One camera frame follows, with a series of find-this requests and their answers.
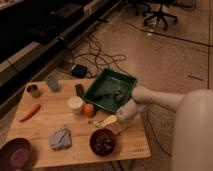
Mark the black office chair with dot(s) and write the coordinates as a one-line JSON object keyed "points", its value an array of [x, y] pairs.
{"points": [[158, 15]]}

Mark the crumpled blue cloth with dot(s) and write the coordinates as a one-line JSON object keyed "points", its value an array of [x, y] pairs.
{"points": [[60, 139]]}

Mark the purple plate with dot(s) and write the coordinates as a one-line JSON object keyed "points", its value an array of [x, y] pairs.
{"points": [[15, 154]]}

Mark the black rectangular block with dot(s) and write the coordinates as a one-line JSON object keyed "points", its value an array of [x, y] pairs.
{"points": [[79, 90]]}

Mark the grey object in tray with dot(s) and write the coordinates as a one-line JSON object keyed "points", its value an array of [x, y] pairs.
{"points": [[117, 95]]}

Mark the brown bowl with beans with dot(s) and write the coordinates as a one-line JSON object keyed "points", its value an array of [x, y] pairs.
{"points": [[102, 142]]}

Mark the orange carrot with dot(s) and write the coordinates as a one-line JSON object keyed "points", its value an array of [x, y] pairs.
{"points": [[31, 113]]}

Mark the small metal can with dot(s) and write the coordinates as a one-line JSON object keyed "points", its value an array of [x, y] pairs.
{"points": [[33, 90]]}

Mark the white paper cup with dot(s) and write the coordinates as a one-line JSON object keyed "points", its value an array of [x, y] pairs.
{"points": [[75, 104]]}

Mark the black power adapter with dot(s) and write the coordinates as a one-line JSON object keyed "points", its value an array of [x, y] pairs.
{"points": [[79, 71]]}

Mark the dark shelf unit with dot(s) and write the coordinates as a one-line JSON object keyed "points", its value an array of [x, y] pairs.
{"points": [[32, 32]]}

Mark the orange fruit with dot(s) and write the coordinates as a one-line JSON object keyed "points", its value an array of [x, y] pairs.
{"points": [[89, 110]]}

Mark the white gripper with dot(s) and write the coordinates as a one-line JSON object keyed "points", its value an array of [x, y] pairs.
{"points": [[124, 114]]}

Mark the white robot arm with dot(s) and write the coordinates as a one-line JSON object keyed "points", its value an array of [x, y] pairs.
{"points": [[192, 146]]}

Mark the green plastic tray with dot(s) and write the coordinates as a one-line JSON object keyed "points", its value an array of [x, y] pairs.
{"points": [[109, 81]]}

